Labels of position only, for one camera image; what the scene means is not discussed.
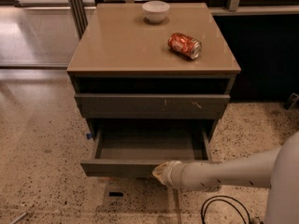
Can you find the blue tape piece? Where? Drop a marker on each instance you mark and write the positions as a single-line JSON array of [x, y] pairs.
[[89, 136]]

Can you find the grey drawer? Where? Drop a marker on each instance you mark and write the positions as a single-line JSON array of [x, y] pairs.
[[151, 106], [135, 153]]

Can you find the grey metal rod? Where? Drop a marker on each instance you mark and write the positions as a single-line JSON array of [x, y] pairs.
[[19, 218]]

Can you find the white ceramic bowl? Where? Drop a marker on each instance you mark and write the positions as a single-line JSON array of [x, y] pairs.
[[155, 11]]

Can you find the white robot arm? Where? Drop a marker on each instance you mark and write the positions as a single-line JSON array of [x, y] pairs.
[[276, 170]]

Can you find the grey drawer cabinet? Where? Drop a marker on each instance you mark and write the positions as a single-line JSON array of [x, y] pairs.
[[122, 53]]

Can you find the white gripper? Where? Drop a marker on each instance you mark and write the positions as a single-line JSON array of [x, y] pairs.
[[171, 173]]

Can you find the grey top drawer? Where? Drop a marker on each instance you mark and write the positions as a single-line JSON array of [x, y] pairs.
[[151, 106]]

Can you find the dark wall device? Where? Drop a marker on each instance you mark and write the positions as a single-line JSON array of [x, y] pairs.
[[291, 102]]

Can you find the grey window frame post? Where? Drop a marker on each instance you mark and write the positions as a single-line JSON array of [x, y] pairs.
[[79, 16]]

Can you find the red soda can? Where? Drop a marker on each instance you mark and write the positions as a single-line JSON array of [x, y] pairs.
[[185, 45]]

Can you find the black floor socket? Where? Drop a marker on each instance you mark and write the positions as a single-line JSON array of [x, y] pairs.
[[115, 194]]

